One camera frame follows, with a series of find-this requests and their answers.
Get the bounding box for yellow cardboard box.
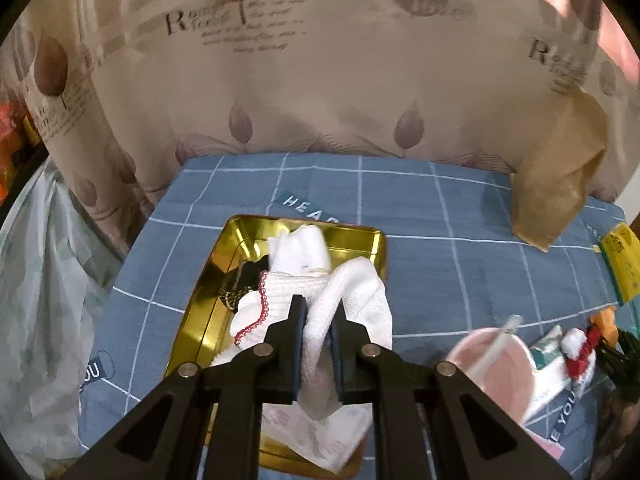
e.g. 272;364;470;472
599;222;640;307

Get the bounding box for white plastic stick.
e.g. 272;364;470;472
470;314;522;382

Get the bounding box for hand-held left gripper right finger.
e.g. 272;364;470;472
330;305;573;480

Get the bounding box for orange plush toy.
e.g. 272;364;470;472
589;306;619;342

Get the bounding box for white sock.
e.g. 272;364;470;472
267;225;332;277

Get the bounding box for pink plastic basin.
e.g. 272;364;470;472
445;327;537;427

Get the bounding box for red white santa toy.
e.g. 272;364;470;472
560;327;604;379

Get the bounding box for brown paper bag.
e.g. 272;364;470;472
510;85;612;254

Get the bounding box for beige leaf printed cover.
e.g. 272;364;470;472
0;0;640;263

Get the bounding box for white towel with red trim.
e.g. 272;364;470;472
210;256;394;422

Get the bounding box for gold metal tin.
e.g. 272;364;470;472
165;214;388;478

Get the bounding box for translucent plastic bag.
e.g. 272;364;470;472
0;157;127;479

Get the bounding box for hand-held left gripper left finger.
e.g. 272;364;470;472
60;295;308;480

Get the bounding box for orange packets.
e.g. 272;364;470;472
0;102;32;202

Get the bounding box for pink printed white cloth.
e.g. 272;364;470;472
260;402;374;474

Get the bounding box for blue checked bedsheet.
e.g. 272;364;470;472
77;152;640;480

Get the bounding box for dark patterned cloth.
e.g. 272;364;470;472
220;255;272;309

